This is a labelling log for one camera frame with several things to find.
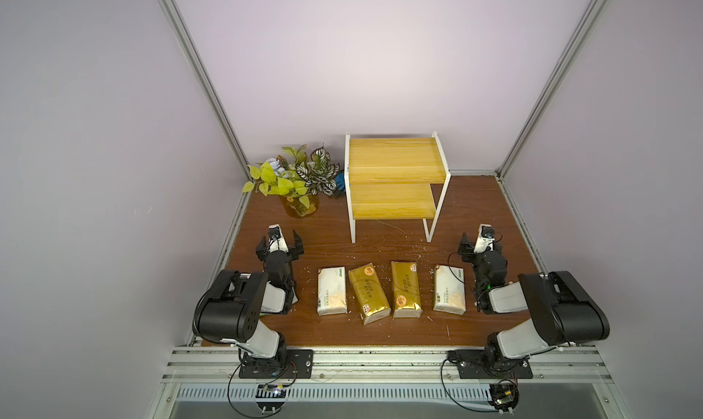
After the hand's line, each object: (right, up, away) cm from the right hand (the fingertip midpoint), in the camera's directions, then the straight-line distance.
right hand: (481, 231), depth 88 cm
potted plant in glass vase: (-60, +18, -5) cm, 63 cm away
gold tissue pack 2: (-27, -20, -11) cm, 35 cm away
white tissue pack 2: (-13, -17, -7) cm, 22 cm away
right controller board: (-2, -41, -19) cm, 45 cm away
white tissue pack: (-49, -18, -7) cm, 53 cm away
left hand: (-66, 0, +1) cm, 66 cm away
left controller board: (-65, -43, -16) cm, 79 cm away
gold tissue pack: (-37, -20, -11) cm, 43 cm away
